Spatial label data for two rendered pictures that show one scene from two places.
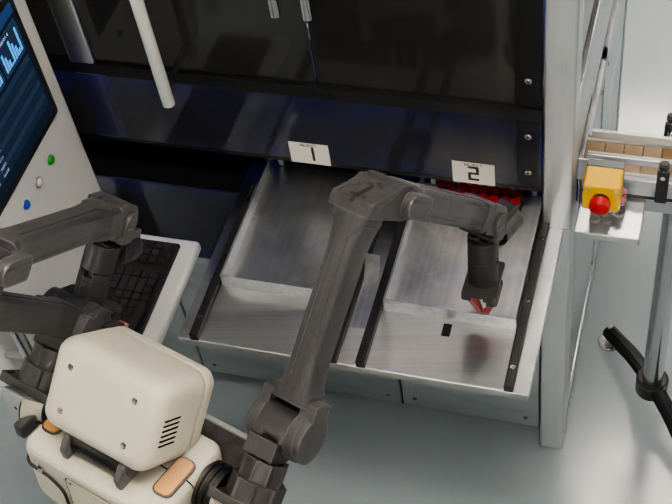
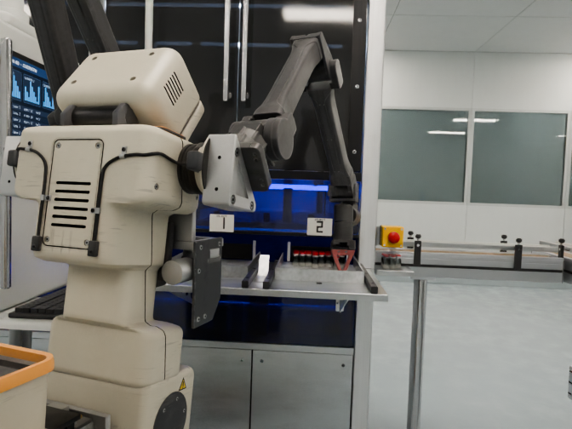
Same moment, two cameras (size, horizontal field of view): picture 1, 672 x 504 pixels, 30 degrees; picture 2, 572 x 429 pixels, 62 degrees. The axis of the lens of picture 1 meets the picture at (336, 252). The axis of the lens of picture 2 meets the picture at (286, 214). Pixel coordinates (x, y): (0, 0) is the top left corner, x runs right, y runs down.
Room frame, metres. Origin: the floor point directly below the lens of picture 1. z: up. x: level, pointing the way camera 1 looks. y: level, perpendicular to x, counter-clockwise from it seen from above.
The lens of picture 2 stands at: (0.15, 0.40, 1.14)
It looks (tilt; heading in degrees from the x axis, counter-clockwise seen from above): 3 degrees down; 339
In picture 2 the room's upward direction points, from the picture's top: 2 degrees clockwise
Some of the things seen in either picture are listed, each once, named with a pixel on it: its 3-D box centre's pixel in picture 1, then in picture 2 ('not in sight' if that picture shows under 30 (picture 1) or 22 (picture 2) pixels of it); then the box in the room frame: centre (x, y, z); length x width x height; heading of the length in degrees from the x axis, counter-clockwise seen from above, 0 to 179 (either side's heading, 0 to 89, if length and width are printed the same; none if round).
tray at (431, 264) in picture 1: (466, 247); (318, 265); (1.57, -0.26, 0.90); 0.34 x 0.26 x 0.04; 156
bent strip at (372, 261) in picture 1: (365, 290); (262, 267); (1.50, -0.04, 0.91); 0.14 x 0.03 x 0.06; 157
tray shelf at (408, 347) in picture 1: (377, 270); (264, 276); (1.57, -0.08, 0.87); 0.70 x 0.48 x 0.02; 66
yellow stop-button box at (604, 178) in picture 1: (603, 186); (391, 236); (1.57, -0.54, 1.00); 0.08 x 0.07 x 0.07; 156
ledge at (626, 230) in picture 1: (610, 212); (391, 270); (1.61, -0.57, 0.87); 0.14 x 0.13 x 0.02; 156
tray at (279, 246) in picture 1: (305, 225); (215, 261); (1.71, 0.05, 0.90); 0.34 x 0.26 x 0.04; 156
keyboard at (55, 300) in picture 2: (117, 312); (75, 296); (1.64, 0.47, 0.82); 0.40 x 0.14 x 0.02; 156
